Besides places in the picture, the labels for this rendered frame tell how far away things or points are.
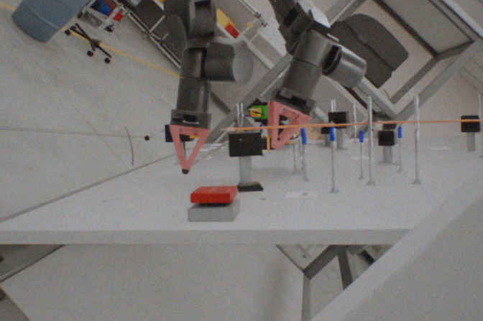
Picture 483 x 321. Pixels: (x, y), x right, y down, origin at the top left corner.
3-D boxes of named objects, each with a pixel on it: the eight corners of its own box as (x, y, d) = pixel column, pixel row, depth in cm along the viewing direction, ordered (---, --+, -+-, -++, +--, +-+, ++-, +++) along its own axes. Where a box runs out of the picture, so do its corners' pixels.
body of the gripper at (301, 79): (301, 110, 85) (316, 74, 85) (315, 112, 75) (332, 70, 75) (269, 97, 85) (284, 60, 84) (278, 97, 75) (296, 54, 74)
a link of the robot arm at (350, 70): (282, 40, 88) (309, 4, 83) (329, 64, 93) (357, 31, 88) (291, 77, 79) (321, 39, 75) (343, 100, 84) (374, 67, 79)
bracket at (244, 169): (238, 182, 83) (236, 154, 82) (251, 180, 83) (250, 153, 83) (240, 186, 78) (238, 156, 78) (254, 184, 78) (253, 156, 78)
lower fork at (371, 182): (378, 185, 73) (376, 96, 72) (366, 185, 73) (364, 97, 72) (376, 183, 75) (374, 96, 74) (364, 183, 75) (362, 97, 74)
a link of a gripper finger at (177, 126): (204, 167, 84) (210, 116, 84) (205, 172, 77) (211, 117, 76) (167, 163, 83) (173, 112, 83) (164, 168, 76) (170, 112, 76)
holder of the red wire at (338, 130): (353, 145, 139) (353, 110, 138) (347, 150, 126) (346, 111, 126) (337, 146, 141) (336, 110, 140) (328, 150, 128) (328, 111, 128)
